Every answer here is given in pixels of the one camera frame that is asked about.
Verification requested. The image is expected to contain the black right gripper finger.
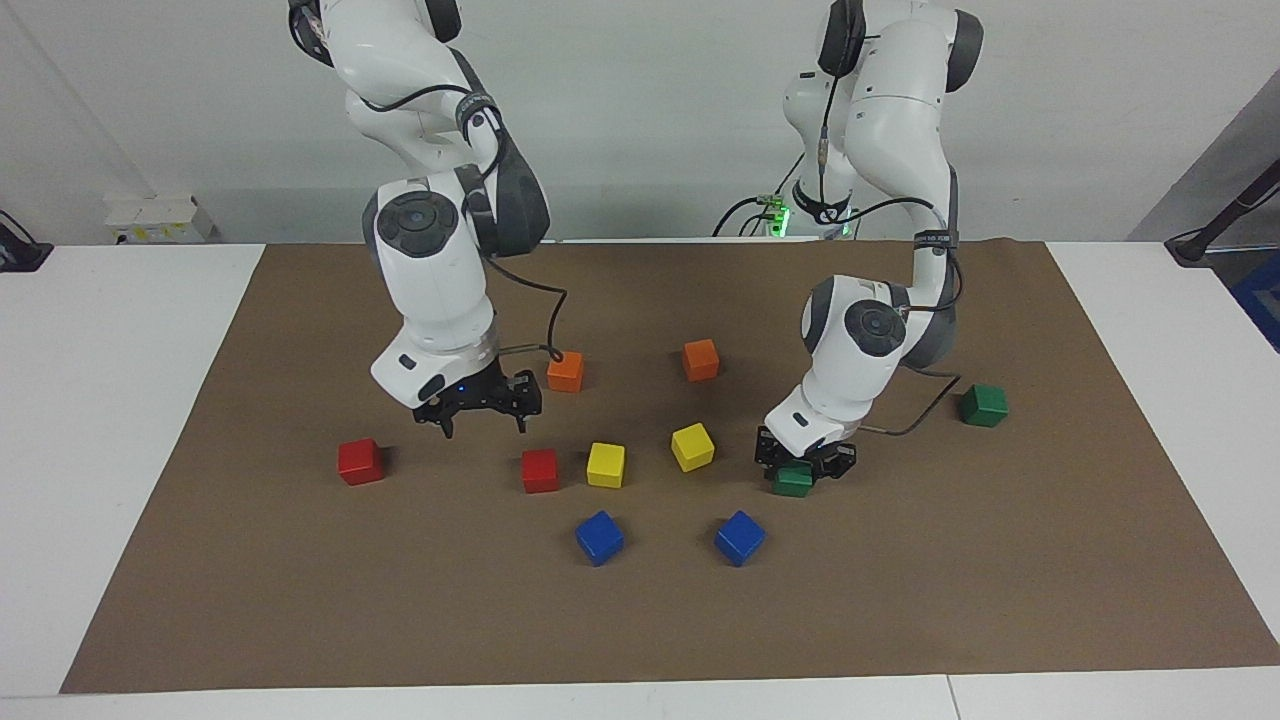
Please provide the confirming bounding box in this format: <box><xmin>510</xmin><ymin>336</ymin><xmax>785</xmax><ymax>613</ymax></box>
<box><xmin>507</xmin><ymin>370</ymin><xmax>544</xmax><ymax>434</ymax></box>
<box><xmin>413</xmin><ymin>398</ymin><xmax>459</xmax><ymax>439</ymax></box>

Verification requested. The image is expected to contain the black clamp base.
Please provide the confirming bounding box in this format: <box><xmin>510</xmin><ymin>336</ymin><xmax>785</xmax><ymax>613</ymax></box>
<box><xmin>0</xmin><ymin>208</ymin><xmax>54</xmax><ymax>274</ymax></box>

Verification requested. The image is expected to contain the black base cable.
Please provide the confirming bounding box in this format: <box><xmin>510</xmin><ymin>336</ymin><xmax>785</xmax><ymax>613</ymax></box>
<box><xmin>711</xmin><ymin>194</ymin><xmax>776</xmax><ymax>239</ymax></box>

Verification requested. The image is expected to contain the blue wooden block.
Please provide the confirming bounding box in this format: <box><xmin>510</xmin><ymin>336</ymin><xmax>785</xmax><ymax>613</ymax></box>
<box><xmin>575</xmin><ymin>510</ymin><xmax>626</xmax><ymax>568</ymax></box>
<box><xmin>714</xmin><ymin>510</ymin><xmax>767</xmax><ymax>568</ymax></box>

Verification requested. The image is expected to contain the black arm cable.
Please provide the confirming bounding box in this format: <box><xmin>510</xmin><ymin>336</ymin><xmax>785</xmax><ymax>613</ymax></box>
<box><xmin>795</xmin><ymin>60</ymin><xmax>966</xmax><ymax>438</ymax></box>
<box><xmin>345</xmin><ymin>82</ymin><xmax>571</xmax><ymax>363</ymax></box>

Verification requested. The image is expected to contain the green lit connector box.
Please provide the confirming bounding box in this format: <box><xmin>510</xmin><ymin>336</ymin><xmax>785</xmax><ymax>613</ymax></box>
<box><xmin>757</xmin><ymin>192</ymin><xmax>798</xmax><ymax>239</ymax></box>

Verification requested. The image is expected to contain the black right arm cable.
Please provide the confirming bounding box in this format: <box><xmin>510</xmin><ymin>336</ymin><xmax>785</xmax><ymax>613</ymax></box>
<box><xmin>345</xmin><ymin>82</ymin><xmax>571</xmax><ymax>363</ymax></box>

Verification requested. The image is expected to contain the black stand with pole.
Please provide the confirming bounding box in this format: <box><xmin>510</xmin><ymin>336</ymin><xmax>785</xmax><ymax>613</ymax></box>
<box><xmin>1165</xmin><ymin>158</ymin><xmax>1280</xmax><ymax>269</ymax></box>

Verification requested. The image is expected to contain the yellow wooden block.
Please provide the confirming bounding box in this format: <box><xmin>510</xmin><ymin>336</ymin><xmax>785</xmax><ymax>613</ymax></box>
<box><xmin>586</xmin><ymin>442</ymin><xmax>627</xmax><ymax>490</ymax></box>
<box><xmin>670</xmin><ymin>422</ymin><xmax>717</xmax><ymax>473</ymax></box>

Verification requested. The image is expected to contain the brown table mat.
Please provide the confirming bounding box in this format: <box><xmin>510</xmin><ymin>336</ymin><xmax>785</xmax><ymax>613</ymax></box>
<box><xmin>60</xmin><ymin>238</ymin><xmax>1280</xmax><ymax>695</ymax></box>

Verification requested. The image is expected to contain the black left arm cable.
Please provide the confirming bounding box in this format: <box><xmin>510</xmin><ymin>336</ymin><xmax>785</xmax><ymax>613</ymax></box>
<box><xmin>795</xmin><ymin>60</ymin><xmax>966</xmax><ymax>438</ymax></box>

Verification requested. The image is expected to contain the white wall socket box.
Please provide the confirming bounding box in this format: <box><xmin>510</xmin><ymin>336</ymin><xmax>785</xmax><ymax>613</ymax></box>
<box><xmin>103</xmin><ymin>192</ymin><xmax>217</xmax><ymax>245</ymax></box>

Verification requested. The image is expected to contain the blue box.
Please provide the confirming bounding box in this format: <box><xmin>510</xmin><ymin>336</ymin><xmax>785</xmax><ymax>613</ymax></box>
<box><xmin>1230</xmin><ymin>248</ymin><xmax>1280</xmax><ymax>353</ymax></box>

